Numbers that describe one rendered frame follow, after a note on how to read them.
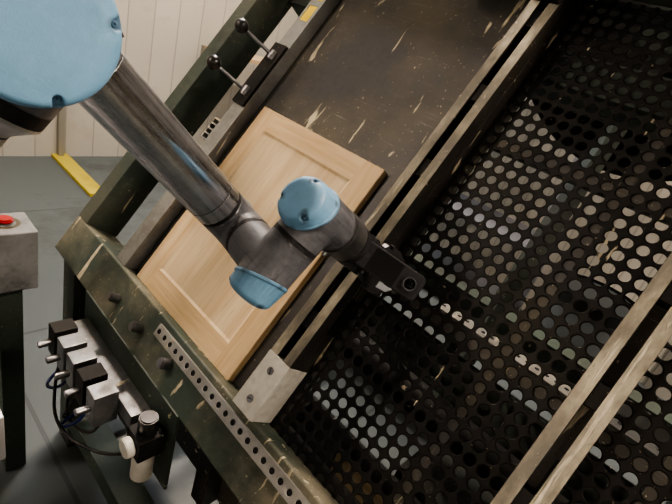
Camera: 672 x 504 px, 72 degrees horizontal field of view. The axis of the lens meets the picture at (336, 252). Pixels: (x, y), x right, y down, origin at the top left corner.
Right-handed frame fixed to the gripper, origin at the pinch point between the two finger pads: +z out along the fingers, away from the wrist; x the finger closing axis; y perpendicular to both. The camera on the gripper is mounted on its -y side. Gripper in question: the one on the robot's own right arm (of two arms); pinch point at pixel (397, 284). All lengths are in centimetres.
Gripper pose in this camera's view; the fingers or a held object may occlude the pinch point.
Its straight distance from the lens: 90.2
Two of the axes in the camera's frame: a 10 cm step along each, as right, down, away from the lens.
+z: 4.3, 3.5, 8.3
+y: -6.7, -4.9, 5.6
